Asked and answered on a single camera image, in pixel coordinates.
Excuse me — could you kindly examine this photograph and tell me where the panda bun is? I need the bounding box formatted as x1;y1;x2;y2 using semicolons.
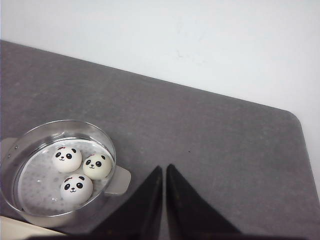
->
52;146;83;173
60;174;93;204
82;153;113;180

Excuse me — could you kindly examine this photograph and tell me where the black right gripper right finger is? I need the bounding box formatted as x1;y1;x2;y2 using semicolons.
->
166;164;244;240

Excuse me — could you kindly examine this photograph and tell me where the stainless steel steamer pot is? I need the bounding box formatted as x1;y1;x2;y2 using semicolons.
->
0;120;131;228

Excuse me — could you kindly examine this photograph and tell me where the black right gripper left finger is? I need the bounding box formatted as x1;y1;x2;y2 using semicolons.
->
89;166;163;240

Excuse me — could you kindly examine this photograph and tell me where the beige plastic tray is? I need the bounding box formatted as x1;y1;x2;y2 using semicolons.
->
0;215;66;240

